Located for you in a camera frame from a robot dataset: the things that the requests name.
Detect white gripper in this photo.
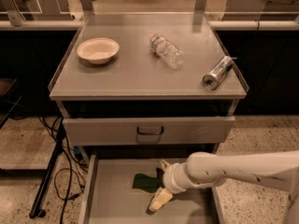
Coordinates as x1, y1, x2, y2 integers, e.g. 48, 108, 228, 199
149, 160, 190, 212

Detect green yellow sponge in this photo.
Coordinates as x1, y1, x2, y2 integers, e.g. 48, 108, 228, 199
132, 174, 163, 194

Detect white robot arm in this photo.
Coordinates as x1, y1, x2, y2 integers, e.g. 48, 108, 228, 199
149, 151, 299, 224

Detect open grey middle drawer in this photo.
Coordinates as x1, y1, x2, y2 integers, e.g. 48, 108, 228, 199
78, 155, 222, 224

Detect grey top drawer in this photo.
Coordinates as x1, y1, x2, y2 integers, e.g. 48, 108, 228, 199
63, 117, 235, 146

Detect grey metal cabinet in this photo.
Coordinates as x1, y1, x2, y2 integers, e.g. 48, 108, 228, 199
50, 13, 248, 158

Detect silver drink can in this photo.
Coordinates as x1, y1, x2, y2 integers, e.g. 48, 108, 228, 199
202, 56, 234, 90

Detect clear plastic water bottle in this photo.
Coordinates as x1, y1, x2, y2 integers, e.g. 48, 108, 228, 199
149, 35, 184, 70

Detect black stand leg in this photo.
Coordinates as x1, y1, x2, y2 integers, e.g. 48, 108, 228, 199
29, 124, 64, 218

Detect white paper bowl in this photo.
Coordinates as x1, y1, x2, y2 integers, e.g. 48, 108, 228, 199
77, 37, 120, 64

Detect black drawer handle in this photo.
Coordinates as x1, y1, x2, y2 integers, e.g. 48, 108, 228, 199
136, 126, 164, 135

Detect black floor cables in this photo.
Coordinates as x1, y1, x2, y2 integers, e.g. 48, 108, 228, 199
36, 115, 89, 224

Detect right white counter rail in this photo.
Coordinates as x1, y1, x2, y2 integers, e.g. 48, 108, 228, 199
209, 21, 299, 31

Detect white counter rail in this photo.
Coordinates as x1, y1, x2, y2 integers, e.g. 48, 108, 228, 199
0, 21, 84, 31
209, 21, 299, 31

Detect far left metal bracket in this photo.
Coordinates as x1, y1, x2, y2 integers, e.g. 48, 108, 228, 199
1, 0, 23, 26

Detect left white counter rail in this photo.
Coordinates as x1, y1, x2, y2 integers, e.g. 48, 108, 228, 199
0, 21, 84, 31

